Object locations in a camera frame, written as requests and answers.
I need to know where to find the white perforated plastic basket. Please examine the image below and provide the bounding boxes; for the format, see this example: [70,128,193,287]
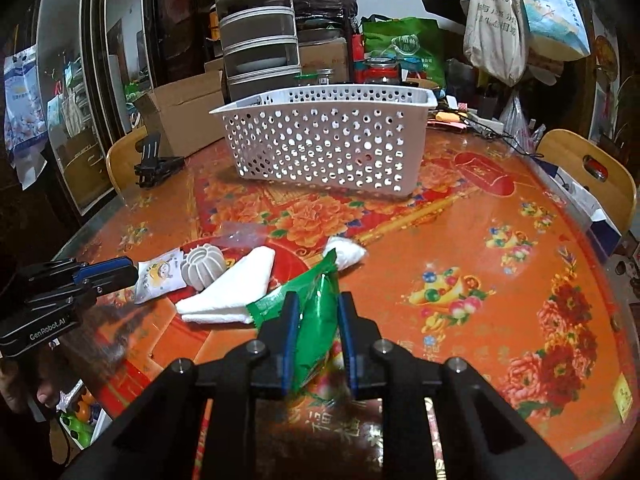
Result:
[208,83,438,198]

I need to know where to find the wooden chair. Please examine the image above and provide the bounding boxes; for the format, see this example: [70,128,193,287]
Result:
[536,129,638,236]
[106,126,151,196]

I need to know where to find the open cardboard box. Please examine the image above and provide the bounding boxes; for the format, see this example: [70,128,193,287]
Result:
[134,70,227,158]

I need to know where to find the small white printed packet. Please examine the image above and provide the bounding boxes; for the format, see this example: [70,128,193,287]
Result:
[133,248,187,305]

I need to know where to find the white canvas tote bag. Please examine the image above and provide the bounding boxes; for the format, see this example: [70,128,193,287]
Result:
[462,0,527,87]

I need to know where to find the brown cardboard box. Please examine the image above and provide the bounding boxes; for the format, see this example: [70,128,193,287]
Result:
[299,37,351,84]

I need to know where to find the red bottle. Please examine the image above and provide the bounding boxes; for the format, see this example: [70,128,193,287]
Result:
[350,33,365,83]

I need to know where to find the stacked clear storage containers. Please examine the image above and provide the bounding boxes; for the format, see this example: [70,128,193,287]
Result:
[208,0,302,103]

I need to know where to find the green plastic toy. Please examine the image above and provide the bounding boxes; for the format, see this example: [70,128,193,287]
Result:
[59,392,108,448]

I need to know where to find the black clamp stand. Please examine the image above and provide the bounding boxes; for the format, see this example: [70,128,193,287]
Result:
[133,132,187,189]

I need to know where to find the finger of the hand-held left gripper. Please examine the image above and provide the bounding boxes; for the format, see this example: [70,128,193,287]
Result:
[22,279,99,318]
[12,257,139,291]

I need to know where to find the blue printed paper bag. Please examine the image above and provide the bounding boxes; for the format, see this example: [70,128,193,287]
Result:
[510,0,592,61]

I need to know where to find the small white wrapped packet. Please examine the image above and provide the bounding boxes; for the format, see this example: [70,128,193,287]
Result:
[321,236,368,272]

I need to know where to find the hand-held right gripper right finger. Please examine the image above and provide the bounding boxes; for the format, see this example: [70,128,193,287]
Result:
[338,292,579,480]

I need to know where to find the white and blue box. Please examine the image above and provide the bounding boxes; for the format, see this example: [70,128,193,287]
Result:
[542,160,623,256]

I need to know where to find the grey ribbed ball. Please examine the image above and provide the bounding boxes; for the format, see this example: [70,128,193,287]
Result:
[180,243,223,292]

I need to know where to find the hanging printed plastic bag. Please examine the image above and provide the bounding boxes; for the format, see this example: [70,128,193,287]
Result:
[4,45,50,191]

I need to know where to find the clear plastic bag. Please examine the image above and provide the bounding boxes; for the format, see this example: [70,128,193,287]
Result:
[499,91,533,143]

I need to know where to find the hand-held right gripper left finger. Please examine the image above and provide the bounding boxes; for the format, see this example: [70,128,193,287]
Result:
[60,292,301,480]

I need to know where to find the person's left hand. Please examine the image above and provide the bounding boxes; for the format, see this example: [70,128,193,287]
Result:
[0,347,65,416]

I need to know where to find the white power strip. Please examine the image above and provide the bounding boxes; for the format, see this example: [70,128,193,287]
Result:
[462,114,505,135]

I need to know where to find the green shopping bag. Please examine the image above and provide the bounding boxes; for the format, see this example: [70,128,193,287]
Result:
[361,16,447,92]

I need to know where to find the clear plastic wrapper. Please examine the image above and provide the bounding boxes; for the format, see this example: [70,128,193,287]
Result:
[212,221,281,253]

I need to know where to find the green lidded glass jar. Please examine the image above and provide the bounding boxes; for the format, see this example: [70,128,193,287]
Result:
[294,68,335,87]

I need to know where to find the green plastic packet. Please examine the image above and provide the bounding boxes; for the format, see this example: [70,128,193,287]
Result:
[246,248,343,394]

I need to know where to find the white folded towel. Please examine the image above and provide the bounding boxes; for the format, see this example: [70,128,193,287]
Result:
[175,246,277,325]

